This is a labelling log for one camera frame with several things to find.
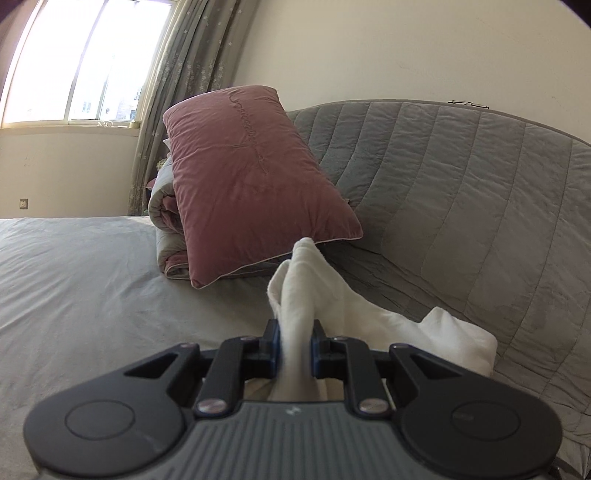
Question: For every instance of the folded grey pink quilt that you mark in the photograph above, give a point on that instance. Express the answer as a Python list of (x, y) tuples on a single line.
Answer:
[(164, 221)]

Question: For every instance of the grey floral curtain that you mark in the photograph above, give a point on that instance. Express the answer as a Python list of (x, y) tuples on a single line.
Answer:
[(184, 69)]

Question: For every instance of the grey quilted headboard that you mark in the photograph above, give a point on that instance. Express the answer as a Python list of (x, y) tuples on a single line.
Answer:
[(461, 207)]

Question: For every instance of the white pants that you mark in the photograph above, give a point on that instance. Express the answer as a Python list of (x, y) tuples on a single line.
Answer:
[(300, 295)]

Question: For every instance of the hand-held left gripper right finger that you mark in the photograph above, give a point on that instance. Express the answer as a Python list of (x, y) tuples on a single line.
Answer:
[(315, 353)]

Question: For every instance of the window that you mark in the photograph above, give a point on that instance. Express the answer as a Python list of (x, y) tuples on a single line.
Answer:
[(69, 60)]

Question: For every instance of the large pink velvet pillow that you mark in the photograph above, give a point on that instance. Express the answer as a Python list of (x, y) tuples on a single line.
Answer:
[(249, 184)]

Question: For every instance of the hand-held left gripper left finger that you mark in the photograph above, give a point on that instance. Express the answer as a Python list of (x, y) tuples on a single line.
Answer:
[(275, 350)]

